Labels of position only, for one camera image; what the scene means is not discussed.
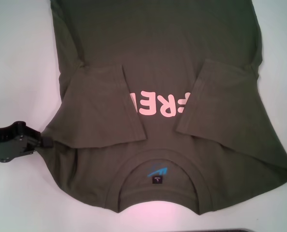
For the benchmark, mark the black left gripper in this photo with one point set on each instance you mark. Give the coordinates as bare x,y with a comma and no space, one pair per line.
7,142

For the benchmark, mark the dark green printed T-shirt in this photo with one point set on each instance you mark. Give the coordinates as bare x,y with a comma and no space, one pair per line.
157,48

